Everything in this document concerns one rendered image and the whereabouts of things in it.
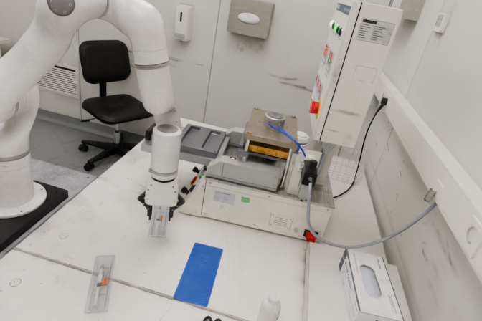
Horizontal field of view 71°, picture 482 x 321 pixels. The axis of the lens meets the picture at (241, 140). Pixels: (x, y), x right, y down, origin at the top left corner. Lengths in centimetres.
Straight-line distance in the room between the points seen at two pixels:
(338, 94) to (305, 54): 168
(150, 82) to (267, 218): 64
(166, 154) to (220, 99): 193
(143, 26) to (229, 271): 75
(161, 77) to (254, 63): 189
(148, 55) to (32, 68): 31
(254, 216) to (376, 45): 69
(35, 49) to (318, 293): 101
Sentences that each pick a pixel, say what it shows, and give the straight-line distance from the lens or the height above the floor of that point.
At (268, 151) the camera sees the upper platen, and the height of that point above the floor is 105.
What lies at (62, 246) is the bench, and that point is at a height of 75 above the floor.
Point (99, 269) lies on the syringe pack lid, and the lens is 109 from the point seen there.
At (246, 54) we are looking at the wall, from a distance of 276.
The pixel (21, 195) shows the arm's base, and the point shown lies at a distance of 129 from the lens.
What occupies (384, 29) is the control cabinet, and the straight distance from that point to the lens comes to 104.
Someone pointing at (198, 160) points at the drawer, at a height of 96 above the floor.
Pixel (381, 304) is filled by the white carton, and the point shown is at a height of 87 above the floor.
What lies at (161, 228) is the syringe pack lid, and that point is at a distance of 114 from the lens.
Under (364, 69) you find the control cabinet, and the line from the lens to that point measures 104.
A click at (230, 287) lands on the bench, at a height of 75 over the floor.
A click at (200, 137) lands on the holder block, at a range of 131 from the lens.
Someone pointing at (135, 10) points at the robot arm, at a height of 146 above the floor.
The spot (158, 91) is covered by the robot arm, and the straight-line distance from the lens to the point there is 93.
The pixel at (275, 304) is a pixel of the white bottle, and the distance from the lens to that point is 91.
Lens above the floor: 157
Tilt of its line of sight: 25 degrees down
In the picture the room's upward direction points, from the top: 11 degrees clockwise
